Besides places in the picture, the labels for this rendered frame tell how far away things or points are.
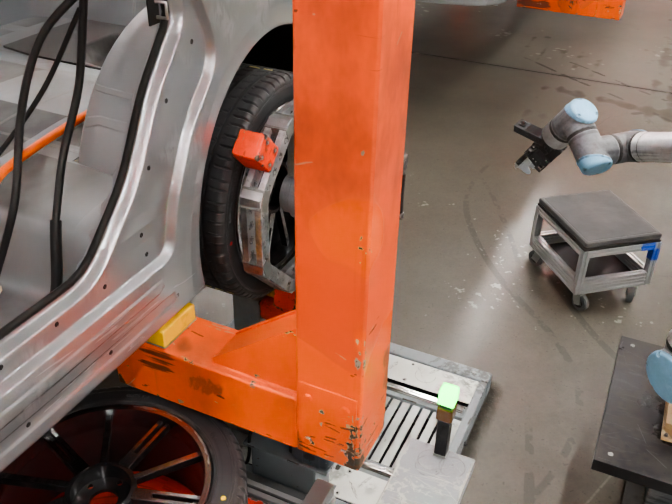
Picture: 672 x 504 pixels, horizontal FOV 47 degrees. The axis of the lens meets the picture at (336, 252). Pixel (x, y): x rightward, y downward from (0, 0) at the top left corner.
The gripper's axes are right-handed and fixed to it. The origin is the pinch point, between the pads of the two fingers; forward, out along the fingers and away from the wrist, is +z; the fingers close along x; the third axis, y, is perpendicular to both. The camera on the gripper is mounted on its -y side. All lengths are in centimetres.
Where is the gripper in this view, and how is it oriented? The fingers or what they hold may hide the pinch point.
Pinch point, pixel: (516, 164)
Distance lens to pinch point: 264.1
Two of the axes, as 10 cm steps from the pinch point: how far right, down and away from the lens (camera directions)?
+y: 6.7, 7.4, -0.9
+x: 6.8, -5.6, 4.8
